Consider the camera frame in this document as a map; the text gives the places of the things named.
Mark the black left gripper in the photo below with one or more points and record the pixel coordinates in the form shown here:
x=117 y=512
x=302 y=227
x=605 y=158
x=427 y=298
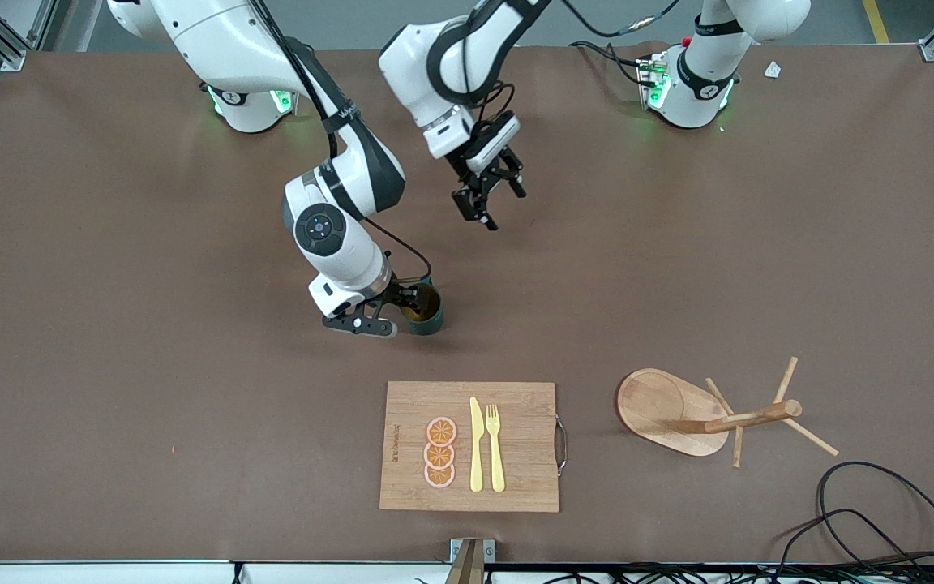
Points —
x=468 y=175

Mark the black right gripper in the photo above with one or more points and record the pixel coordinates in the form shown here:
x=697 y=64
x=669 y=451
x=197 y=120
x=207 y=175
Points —
x=396 y=293

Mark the teal ribbed cup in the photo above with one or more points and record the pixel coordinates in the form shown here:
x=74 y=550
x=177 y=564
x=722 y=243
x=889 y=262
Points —
x=428 y=320

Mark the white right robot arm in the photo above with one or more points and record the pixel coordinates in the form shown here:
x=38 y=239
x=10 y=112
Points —
x=337 y=235

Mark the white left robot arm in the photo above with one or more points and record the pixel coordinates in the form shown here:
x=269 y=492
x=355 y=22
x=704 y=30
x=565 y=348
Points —
x=414 y=65

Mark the toy orange slice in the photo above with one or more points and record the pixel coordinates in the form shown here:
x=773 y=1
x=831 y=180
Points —
x=439 y=456
x=441 y=431
x=439 y=477

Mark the yellow plastic knife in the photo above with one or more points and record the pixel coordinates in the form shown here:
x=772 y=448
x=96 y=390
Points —
x=476 y=446

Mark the yellow plastic fork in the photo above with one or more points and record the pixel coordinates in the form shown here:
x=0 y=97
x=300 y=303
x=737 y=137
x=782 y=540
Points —
x=496 y=454

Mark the bamboo cutting board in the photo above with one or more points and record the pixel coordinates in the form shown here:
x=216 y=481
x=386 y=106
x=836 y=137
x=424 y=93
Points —
x=516 y=446

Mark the wooden mug tree stand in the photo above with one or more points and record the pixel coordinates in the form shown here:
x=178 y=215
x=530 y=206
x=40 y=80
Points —
x=653 y=405

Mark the white paper scrap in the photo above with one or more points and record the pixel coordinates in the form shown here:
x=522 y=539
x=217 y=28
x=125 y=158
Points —
x=773 y=70

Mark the metal bracket with wood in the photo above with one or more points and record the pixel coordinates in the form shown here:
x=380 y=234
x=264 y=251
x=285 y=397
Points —
x=471 y=560

